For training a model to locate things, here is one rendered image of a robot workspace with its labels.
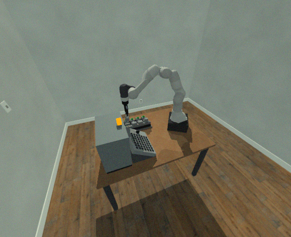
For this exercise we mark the grey control cabinet with keypad desk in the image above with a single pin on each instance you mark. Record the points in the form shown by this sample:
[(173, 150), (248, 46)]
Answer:
[(118, 146)]

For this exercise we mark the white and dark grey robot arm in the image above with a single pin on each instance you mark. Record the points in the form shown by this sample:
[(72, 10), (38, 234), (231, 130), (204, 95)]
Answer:
[(177, 115)]

